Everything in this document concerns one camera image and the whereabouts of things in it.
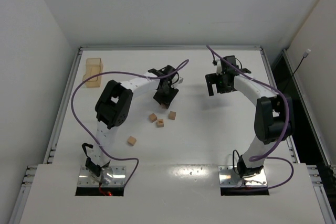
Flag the wooden cube with two slots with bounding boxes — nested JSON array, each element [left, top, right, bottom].
[[156, 119, 164, 127]]

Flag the translucent amber plastic box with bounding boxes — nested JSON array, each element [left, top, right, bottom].
[[82, 58, 103, 88]]

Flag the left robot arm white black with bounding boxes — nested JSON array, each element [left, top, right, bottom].
[[71, 65, 183, 179]]

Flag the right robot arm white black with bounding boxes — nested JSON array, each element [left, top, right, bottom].
[[205, 56, 295, 178]]

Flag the plain wooden cube centre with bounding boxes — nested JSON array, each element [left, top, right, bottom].
[[149, 113, 158, 123]]

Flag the plain wooden cube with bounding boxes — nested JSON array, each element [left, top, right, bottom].
[[149, 113, 158, 123], [127, 136, 137, 146]]

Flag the plain wooden cube front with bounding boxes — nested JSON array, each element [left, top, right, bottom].
[[127, 136, 137, 146]]

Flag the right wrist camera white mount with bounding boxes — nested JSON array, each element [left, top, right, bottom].
[[213, 60, 223, 76]]

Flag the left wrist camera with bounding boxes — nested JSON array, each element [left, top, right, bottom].
[[175, 77, 183, 85]]

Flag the aluminium table frame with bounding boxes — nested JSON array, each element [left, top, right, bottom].
[[10, 46, 335, 223]]

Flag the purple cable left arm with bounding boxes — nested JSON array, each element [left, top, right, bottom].
[[71, 59, 190, 183]]

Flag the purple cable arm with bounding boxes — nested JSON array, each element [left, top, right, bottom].
[[71, 59, 190, 183], [206, 45, 295, 190]]

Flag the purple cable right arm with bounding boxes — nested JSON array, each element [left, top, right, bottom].
[[206, 45, 295, 190]]

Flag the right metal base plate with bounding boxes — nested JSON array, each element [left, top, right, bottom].
[[218, 165, 268, 188]]

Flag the metal base plate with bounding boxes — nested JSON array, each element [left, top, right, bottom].
[[218, 165, 268, 188], [77, 166, 126, 188]]

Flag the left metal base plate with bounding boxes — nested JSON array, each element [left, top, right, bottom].
[[77, 166, 126, 188]]

